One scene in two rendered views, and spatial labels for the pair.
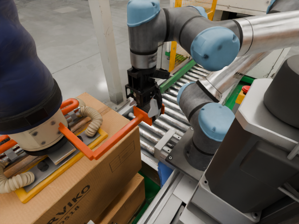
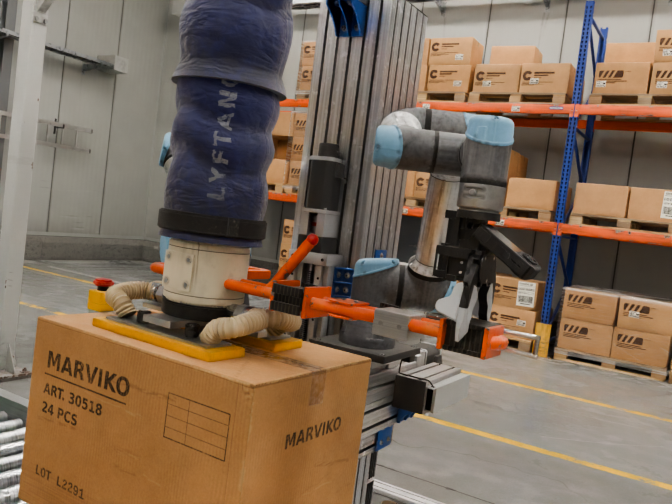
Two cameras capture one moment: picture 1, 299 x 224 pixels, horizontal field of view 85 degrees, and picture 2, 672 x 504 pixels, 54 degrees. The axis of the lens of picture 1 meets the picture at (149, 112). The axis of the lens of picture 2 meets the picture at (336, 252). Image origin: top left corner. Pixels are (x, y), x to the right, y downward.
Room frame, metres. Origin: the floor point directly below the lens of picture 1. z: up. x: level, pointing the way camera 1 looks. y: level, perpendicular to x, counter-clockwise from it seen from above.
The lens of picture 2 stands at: (0.28, 1.82, 1.37)
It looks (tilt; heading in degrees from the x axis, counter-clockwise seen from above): 3 degrees down; 263
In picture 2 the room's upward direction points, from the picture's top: 7 degrees clockwise
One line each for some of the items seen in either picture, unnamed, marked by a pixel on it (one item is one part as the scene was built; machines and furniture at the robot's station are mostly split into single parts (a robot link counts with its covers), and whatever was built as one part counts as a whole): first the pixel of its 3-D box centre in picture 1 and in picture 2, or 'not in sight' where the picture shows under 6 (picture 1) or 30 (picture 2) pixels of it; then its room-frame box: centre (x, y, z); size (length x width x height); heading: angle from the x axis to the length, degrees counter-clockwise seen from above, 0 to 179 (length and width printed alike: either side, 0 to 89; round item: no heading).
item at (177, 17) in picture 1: (184, 26); not in sight; (0.44, -0.09, 1.50); 0.11 x 0.11 x 0.08; 16
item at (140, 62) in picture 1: (144, 57); not in sight; (0.43, 0.01, 1.42); 0.08 x 0.08 x 0.05
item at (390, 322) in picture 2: not in sight; (398, 323); (0.02, 0.69, 1.19); 0.07 x 0.07 x 0.04; 50
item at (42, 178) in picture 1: (63, 154); (230, 323); (0.32, 0.32, 1.10); 0.34 x 0.10 x 0.05; 140
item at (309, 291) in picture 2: not in sight; (300, 298); (0.19, 0.55, 1.20); 0.10 x 0.08 x 0.06; 50
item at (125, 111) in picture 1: (174, 76); not in sight; (1.78, -0.31, 0.50); 2.31 x 0.05 x 0.19; 142
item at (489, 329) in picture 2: not in sight; (470, 336); (-0.08, 0.78, 1.20); 0.08 x 0.07 x 0.05; 140
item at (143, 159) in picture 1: (130, 151); not in sight; (0.65, 0.14, 0.58); 0.70 x 0.03 x 0.06; 52
